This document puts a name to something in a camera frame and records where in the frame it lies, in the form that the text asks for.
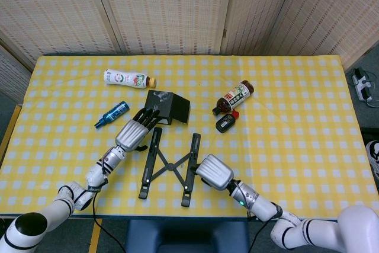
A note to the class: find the blue spray bottle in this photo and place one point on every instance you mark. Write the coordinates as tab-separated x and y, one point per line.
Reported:
114	113

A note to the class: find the woven folding screen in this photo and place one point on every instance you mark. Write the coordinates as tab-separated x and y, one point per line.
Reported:
163	7

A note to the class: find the small black red device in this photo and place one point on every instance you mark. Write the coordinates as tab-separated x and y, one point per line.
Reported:
225	123

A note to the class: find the brass screen hinge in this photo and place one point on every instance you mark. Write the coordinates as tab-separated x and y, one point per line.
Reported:
224	33

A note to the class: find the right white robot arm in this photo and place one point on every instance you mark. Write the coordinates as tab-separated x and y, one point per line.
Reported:
296	229

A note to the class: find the white power strip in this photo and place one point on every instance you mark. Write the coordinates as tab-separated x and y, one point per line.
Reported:
361	84

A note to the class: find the yellow white checkered tablecloth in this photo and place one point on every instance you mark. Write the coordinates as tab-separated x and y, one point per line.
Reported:
296	146

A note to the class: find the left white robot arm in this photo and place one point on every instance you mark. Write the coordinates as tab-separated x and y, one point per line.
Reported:
97	173

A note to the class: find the white black sneaker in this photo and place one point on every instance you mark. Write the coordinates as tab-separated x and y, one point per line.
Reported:
374	158

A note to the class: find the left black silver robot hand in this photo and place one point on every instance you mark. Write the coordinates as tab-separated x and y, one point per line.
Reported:
131	136

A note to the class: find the black cardboard product box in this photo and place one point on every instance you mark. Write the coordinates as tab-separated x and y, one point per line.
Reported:
177	108

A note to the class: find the white drink bottle yellow cap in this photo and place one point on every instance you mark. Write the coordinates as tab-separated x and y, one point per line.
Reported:
124	78

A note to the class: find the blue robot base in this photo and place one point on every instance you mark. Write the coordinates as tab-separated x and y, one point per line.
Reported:
186	236

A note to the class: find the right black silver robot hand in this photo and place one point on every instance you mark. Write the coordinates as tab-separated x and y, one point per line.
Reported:
214	173

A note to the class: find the black folding stand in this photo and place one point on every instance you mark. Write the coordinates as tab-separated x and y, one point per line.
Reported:
169	166

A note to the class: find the dark tea bottle printed label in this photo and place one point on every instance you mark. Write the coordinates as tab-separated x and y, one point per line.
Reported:
234	97

